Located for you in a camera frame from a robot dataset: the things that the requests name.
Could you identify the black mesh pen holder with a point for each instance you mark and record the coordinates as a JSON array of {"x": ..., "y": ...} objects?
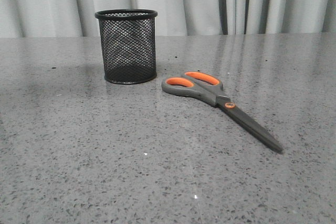
[{"x": 128, "y": 45}]

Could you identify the grey orange scissors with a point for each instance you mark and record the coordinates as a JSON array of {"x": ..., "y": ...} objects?
[{"x": 210, "y": 90}]

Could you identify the grey curtain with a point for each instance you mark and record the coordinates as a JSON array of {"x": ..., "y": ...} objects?
[{"x": 61, "y": 18}]

